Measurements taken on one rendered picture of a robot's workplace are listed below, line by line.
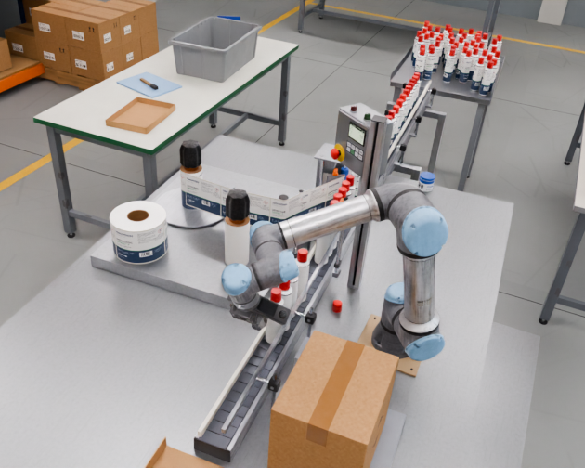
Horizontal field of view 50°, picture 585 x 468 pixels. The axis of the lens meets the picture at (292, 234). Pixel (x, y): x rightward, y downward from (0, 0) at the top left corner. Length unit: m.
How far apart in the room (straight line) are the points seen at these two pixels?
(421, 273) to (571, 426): 1.73
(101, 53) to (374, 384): 4.62
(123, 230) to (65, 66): 3.97
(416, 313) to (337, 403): 0.41
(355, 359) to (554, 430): 1.72
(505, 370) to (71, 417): 1.34
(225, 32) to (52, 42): 2.05
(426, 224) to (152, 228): 1.06
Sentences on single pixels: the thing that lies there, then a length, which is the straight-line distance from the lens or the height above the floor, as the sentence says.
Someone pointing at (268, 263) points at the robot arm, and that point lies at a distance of 1.60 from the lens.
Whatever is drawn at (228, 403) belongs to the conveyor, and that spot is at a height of 0.88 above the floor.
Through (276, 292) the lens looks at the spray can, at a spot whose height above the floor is 1.08.
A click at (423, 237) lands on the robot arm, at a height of 1.42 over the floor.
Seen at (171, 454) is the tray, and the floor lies 0.83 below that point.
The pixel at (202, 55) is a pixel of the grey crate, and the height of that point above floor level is 0.96.
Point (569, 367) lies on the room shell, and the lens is 3.58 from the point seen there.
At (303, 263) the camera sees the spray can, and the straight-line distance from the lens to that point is 2.08.
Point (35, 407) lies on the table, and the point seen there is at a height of 0.83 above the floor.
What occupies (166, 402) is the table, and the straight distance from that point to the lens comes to 1.95.
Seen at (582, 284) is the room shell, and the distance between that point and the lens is 4.18.
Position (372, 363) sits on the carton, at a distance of 1.68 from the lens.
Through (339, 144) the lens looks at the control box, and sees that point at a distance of 2.15.
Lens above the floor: 2.32
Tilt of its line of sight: 35 degrees down
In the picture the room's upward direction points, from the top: 4 degrees clockwise
